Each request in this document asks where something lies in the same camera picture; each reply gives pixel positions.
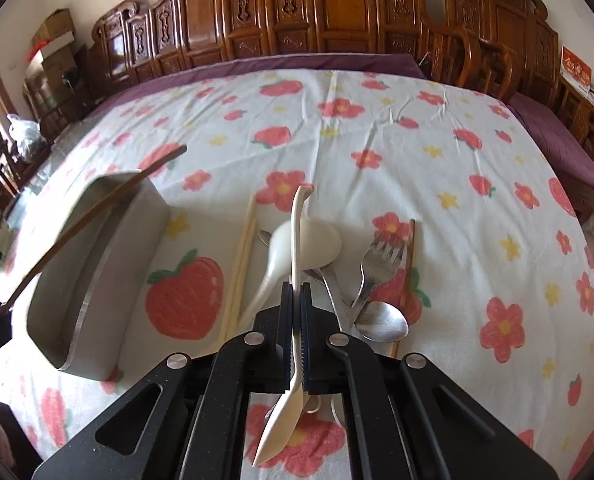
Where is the dark brown wooden chopstick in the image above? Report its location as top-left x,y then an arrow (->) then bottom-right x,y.
0,145 -> 187,315

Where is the red calendar card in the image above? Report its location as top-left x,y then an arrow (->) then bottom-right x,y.
560,46 -> 592,92

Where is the cardboard boxes stack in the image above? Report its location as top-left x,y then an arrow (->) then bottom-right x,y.
25,8 -> 77,88

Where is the grey metal utensil box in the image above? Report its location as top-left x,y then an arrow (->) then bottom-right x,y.
26,179 -> 170,380

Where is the steel fork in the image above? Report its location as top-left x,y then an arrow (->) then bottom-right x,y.
348,236 -> 407,324

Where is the small steel spoon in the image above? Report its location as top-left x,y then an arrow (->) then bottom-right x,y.
306,269 -> 409,344

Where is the large steel spoon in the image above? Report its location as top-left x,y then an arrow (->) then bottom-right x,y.
300,296 -> 350,426

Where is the white plastic soup spoon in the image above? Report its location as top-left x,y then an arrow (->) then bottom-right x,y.
236,199 -> 345,328

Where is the floral white tablecloth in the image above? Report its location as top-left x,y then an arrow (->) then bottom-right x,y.
0,70 -> 594,479

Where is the purple seat cushion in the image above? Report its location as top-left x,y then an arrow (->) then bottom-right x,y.
507,92 -> 594,188

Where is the carved wooden sofa bench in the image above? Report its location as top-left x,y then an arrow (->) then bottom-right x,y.
79,0 -> 478,99

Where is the light bamboo chopstick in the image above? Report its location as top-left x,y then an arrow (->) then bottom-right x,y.
217,195 -> 256,348
220,211 -> 255,344

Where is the steel table knife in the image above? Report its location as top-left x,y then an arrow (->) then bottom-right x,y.
320,263 -> 351,334

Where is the carved wooden armchair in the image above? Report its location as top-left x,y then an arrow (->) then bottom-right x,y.
445,0 -> 594,220

